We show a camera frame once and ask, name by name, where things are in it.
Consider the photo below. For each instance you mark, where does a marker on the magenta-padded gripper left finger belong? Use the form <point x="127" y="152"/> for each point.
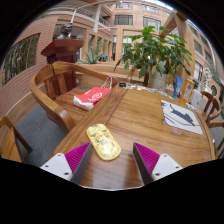
<point x="60" y="165"/>

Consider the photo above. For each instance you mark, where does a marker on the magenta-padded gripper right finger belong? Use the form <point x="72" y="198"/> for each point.
<point x="163" y="165"/>

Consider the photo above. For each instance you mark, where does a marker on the yellow computer mouse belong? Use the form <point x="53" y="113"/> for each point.
<point x="104" y="142"/>

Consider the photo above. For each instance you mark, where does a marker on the white cat-print mouse pad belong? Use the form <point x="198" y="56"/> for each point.
<point x="181" y="116"/>

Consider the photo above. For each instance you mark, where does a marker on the clear plastic packet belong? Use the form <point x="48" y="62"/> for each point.
<point x="191" y="106"/>

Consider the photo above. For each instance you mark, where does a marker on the blue sticker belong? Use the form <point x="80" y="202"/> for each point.
<point x="163" y="93"/>

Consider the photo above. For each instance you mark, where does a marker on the red and white bag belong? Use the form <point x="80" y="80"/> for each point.
<point x="90" y="97"/>

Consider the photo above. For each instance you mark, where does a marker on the blue tube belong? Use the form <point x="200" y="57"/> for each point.
<point x="178" y="87"/>

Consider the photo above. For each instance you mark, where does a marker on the bunch of keys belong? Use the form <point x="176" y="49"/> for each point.
<point x="123" y="84"/>

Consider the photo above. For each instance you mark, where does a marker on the wooden planter with plants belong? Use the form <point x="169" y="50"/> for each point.
<point x="100" y="68"/>

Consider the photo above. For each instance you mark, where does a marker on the green potted plant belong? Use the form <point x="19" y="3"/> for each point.
<point x="156" y="53"/>

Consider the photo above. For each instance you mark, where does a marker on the dark bust statue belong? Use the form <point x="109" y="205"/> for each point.
<point x="66" y="30"/>

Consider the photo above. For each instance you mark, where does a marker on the dark red wooden pedestal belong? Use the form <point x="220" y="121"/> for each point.
<point x="61" y="50"/>

